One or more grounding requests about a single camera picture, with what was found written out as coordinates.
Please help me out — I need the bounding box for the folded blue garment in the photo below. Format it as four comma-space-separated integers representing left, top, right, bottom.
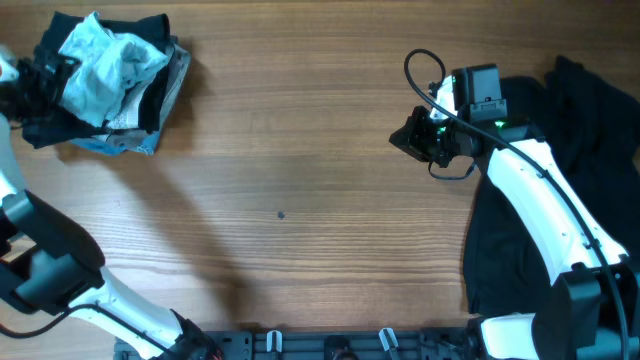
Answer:
71, 130, 161, 156

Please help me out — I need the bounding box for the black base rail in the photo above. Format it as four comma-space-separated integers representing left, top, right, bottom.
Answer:
113, 327, 481, 360

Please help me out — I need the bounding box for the white clip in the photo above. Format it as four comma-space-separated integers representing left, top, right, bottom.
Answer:
266, 330, 283, 353
378, 327, 399, 352

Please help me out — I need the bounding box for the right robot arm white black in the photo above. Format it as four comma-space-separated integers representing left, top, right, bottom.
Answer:
390, 64, 639, 359

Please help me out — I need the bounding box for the light blue polo shirt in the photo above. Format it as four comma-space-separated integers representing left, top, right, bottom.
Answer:
59, 12, 169, 127

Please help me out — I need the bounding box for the black garment on right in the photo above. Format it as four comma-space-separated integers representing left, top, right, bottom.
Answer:
463, 56, 639, 316

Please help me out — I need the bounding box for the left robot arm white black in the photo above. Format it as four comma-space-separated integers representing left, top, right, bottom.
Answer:
1, 46, 224, 359

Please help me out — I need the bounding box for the white clip left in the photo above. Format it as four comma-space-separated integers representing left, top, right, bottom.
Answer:
266, 330, 283, 353

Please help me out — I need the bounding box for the folded black garment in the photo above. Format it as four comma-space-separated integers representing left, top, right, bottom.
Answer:
13, 12, 175, 154

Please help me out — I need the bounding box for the white clip right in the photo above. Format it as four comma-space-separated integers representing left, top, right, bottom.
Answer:
378, 327, 399, 352

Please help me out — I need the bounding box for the folded grey garment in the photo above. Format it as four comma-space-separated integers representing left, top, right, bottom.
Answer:
107, 42, 192, 149

